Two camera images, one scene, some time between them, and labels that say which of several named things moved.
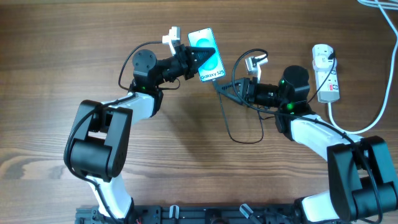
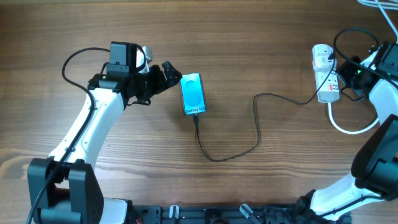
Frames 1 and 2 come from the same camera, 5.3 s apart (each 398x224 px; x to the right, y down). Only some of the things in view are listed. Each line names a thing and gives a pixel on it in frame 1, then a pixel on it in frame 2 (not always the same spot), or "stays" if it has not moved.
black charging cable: x=273 y=116 to x=257 y=116
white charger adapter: x=323 y=61 stays
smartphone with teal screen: x=212 y=68 to x=193 y=93
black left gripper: x=184 y=55 to x=158 y=83
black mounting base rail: x=200 y=214 stays
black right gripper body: x=252 y=88 to x=351 y=74
